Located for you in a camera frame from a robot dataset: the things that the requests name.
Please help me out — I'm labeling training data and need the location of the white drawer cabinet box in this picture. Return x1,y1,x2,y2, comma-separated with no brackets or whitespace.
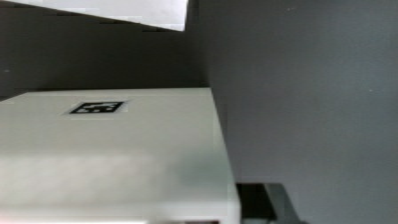
0,88,241,224

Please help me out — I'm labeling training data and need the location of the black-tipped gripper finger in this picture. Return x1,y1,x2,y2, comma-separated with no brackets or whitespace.
236,183,307,224

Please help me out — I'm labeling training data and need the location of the white L-shaped fence bar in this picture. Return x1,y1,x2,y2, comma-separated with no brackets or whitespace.
7,0,190,32

